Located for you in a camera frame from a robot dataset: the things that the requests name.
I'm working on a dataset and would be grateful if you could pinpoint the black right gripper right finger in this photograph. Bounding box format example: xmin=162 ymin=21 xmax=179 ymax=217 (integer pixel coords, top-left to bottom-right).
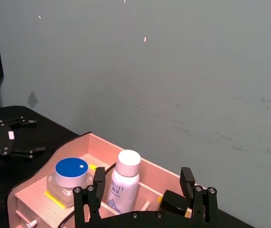
xmin=180 ymin=167 xmax=218 ymax=223

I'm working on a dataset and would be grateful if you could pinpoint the white spray bottle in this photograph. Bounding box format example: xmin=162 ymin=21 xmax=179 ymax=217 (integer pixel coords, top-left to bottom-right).
xmin=104 ymin=149 xmax=142 ymax=214

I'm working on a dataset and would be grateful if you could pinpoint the pale wooden organizer box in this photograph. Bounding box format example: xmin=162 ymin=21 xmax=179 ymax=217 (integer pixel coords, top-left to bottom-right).
xmin=7 ymin=132 xmax=222 ymax=228

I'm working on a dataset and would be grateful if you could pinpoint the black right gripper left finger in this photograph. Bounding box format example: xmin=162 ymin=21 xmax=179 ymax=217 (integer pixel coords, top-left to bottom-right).
xmin=72 ymin=167 xmax=106 ymax=224

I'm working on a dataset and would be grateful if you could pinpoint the thin dark gripper cable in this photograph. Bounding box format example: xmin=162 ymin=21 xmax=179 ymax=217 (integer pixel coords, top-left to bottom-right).
xmin=58 ymin=209 xmax=76 ymax=228

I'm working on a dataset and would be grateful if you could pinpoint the clear jar with blue lid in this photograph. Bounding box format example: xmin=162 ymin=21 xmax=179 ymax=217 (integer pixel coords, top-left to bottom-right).
xmin=46 ymin=157 xmax=95 ymax=206

